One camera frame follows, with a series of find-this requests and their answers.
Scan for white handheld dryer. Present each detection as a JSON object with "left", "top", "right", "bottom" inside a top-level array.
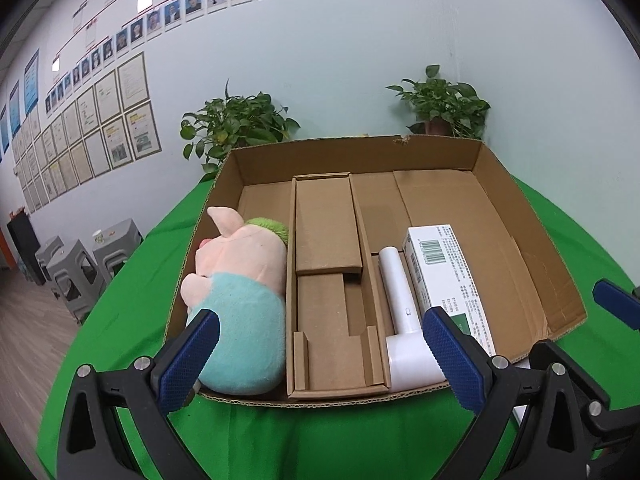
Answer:
[{"left": 378, "top": 246, "right": 445, "bottom": 392}]

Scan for white green medicine box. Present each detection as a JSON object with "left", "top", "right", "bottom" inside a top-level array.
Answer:
[{"left": 402, "top": 224, "right": 496, "bottom": 356}]

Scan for pink pig plush toy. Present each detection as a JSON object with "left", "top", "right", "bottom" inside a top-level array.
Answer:
[{"left": 180, "top": 206, "right": 288, "bottom": 396}]

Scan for narrow cardboard insert box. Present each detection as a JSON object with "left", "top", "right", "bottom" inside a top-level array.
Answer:
[{"left": 286, "top": 174, "right": 390, "bottom": 402}]

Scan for green tablecloth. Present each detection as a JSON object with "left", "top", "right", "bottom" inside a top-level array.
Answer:
[{"left": 36, "top": 183, "right": 639, "bottom": 479}]

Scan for grey plastic stool middle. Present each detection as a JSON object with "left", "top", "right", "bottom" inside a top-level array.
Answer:
[{"left": 47, "top": 240, "right": 106, "bottom": 325}]

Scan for grey plastic stool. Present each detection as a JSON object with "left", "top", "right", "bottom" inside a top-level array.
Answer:
[
  {"left": 47, "top": 240, "right": 106, "bottom": 325},
  {"left": 35, "top": 236, "right": 64, "bottom": 283},
  {"left": 92, "top": 219, "right": 143, "bottom": 283}
]

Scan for grey plastic stool far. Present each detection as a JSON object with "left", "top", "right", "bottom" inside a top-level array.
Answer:
[{"left": 35, "top": 236, "right": 64, "bottom": 283}]

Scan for black cabinet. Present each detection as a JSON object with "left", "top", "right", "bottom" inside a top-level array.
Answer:
[{"left": 6, "top": 210, "right": 46, "bottom": 286}]

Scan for large flat cardboard box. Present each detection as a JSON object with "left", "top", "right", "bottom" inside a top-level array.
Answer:
[{"left": 164, "top": 134, "right": 588, "bottom": 410}]

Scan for right potted plant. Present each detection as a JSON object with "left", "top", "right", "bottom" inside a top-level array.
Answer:
[{"left": 386, "top": 64, "right": 490, "bottom": 140}]

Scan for potted plant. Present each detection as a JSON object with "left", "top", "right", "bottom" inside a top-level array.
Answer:
[
  {"left": 386, "top": 64, "right": 490, "bottom": 140},
  {"left": 179, "top": 84, "right": 300, "bottom": 182}
]

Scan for left potted plant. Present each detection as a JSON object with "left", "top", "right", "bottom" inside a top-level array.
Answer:
[{"left": 179, "top": 84, "right": 300, "bottom": 182}]

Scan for framed certificates on wall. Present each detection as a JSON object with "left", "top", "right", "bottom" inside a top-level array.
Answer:
[{"left": 10, "top": 53, "right": 162, "bottom": 212}]

